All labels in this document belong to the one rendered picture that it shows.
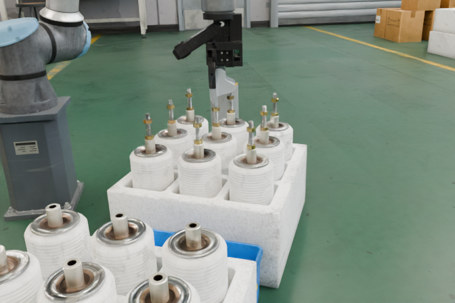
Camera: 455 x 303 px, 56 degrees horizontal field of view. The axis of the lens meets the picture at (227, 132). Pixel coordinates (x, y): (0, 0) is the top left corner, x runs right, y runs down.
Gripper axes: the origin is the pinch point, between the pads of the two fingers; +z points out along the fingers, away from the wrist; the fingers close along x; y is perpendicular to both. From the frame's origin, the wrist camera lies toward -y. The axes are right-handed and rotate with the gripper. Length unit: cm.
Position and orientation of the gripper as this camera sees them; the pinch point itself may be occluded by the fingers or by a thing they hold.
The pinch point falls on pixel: (212, 100)
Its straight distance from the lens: 100.7
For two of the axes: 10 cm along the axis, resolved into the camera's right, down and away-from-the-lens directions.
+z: 0.3, 9.4, 3.3
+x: 0.1, -3.3, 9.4
